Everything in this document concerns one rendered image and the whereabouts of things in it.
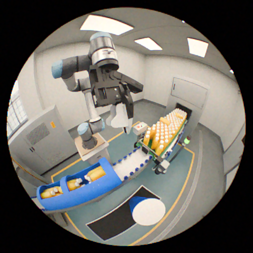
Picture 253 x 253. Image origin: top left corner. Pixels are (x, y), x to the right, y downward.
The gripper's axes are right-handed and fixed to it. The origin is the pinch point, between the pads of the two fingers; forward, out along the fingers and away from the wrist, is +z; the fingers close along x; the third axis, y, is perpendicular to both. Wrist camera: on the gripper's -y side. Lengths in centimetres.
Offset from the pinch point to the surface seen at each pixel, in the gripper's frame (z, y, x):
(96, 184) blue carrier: 36.0, 24.1, -17.1
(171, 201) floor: 187, -49, 29
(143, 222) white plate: 71, 16, 20
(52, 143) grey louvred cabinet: 24, 112, -159
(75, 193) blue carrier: 36, 43, -17
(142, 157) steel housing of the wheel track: 58, -31, -35
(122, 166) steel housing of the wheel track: 56, -5, -40
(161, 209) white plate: 71, -2, 21
